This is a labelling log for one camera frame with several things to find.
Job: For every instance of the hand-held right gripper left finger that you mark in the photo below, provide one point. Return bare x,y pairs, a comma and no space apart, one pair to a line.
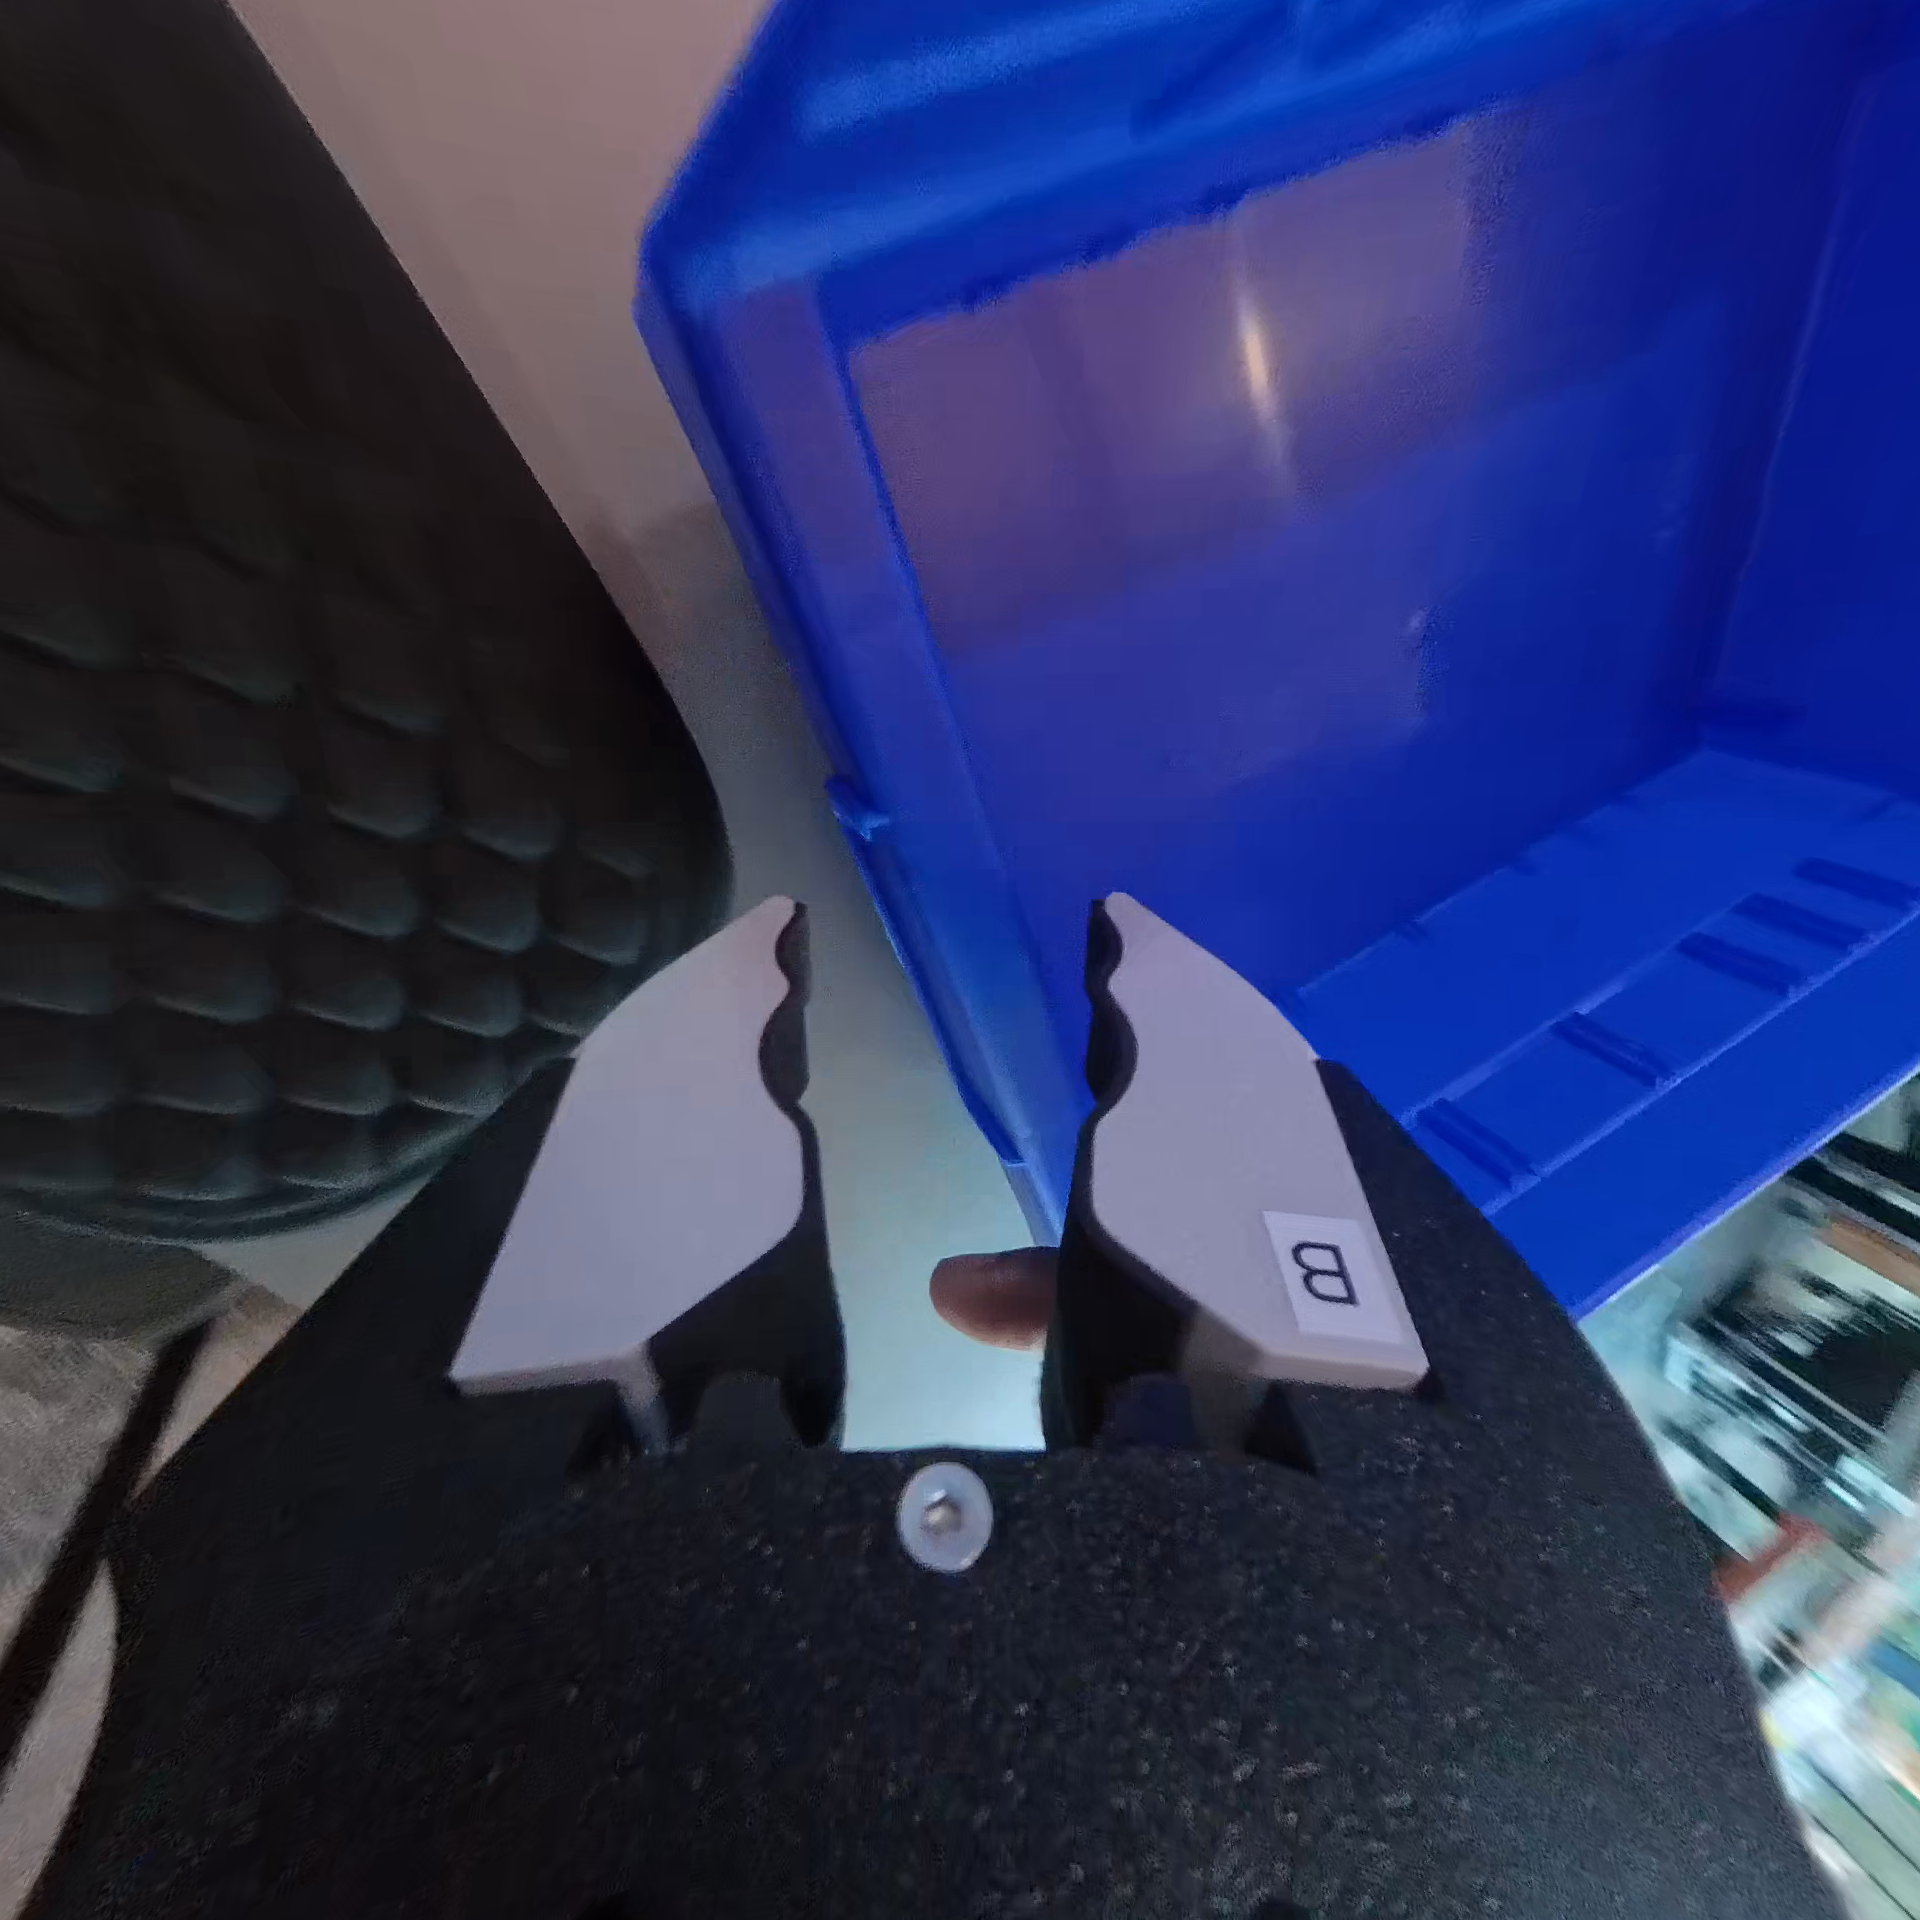
636,1187

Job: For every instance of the black textured armrest pad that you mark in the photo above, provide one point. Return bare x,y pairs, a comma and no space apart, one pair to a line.
269,751

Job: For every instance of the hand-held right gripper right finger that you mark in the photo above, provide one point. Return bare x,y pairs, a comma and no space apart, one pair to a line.
1216,1170

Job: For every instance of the blue plastic bin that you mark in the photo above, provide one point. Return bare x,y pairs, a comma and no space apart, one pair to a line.
1352,539

